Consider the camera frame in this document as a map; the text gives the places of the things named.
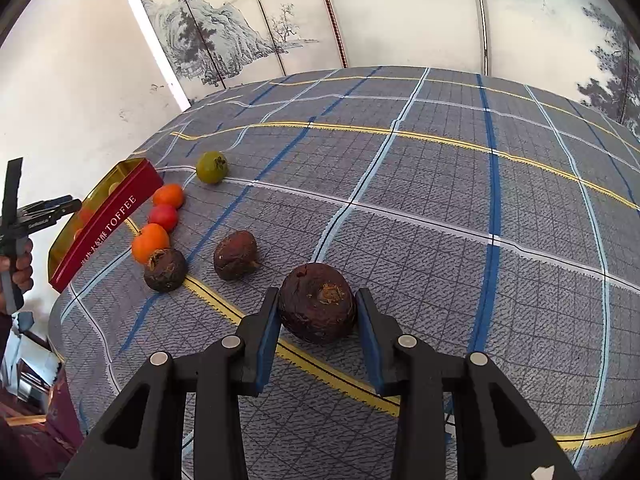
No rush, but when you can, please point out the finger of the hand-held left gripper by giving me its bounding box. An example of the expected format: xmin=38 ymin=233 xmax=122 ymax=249
xmin=21 ymin=195 xmax=74 ymax=212
xmin=20 ymin=199 xmax=83 ymax=229

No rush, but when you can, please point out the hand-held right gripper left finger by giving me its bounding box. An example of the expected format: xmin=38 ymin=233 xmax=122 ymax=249
xmin=59 ymin=287 xmax=282 ymax=480

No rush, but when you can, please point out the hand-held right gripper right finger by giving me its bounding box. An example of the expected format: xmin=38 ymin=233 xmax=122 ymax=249
xmin=354 ymin=287 xmax=581 ymax=480

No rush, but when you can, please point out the red and gold tin box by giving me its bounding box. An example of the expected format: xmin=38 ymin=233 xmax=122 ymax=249
xmin=47 ymin=157 xmax=165 ymax=294

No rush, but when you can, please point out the large dark brown wrinkled fruit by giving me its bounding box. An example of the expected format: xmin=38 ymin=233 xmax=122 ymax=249
xmin=277 ymin=262 xmax=358 ymax=345

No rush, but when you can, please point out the orange tangerine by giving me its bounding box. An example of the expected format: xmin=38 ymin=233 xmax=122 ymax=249
xmin=152 ymin=184 xmax=186 ymax=209
xmin=131 ymin=223 xmax=171 ymax=264

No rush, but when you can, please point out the red round fruit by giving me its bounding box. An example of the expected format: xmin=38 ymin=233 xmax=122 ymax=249
xmin=148 ymin=204 xmax=180 ymax=233

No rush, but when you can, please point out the green round fruit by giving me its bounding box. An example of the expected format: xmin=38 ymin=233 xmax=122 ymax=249
xmin=195 ymin=151 xmax=229 ymax=185

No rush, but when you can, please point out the person's left hand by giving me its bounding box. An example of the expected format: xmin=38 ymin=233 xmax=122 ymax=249
xmin=10 ymin=237 xmax=35 ymax=292

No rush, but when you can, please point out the blue grey plaid tablecloth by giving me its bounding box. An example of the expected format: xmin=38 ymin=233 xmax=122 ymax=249
xmin=47 ymin=66 xmax=640 ymax=480

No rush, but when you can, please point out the landscape painted folding screen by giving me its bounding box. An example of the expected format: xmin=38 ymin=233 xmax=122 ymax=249
xmin=129 ymin=0 xmax=640 ymax=126

